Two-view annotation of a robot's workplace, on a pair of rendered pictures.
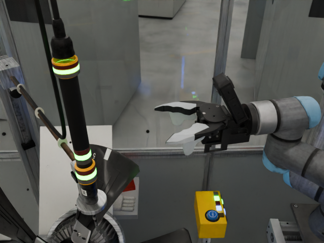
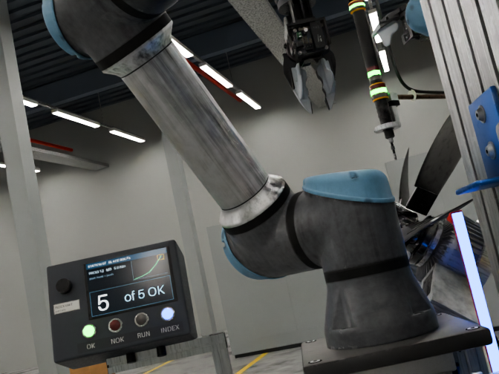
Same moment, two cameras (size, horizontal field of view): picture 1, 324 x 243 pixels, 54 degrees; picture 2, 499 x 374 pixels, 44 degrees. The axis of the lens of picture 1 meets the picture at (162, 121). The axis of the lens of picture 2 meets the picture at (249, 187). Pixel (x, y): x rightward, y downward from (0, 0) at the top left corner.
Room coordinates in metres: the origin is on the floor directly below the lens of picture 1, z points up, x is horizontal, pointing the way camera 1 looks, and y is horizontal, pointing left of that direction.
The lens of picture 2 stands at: (0.11, -1.46, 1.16)
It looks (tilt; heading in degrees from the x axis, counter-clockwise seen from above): 8 degrees up; 90
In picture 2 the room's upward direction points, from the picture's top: 12 degrees counter-clockwise
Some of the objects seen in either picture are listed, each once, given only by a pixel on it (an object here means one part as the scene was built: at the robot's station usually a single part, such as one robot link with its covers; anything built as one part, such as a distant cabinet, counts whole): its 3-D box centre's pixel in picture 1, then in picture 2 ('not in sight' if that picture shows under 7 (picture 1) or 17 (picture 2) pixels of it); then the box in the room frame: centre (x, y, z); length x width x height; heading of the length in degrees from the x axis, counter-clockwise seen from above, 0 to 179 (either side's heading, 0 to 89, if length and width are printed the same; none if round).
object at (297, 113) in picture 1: (290, 115); not in sight; (0.59, -0.29, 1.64); 0.11 x 0.08 x 0.09; 102
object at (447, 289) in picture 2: not in sight; (449, 301); (0.53, 0.12, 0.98); 0.20 x 0.16 x 0.20; 2
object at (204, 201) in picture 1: (209, 214); not in sight; (0.80, -0.19, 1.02); 0.16 x 0.10 x 0.11; 2
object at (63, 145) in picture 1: (39, 113); (449, 96); (0.74, 0.35, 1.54); 0.54 x 0.01 x 0.01; 37
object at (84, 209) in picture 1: (87, 186); (386, 112); (0.50, 0.17, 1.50); 0.09 x 0.07 x 0.10; 37
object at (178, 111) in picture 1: (176, 115); not in sight; (0.59, -0.03, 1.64); 0.09 x 0.03 x 0.06; 73
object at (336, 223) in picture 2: not in sight; (349, 217); (0.23, -0.60, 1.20); 0.13 x 0.12 x 0.14; 140
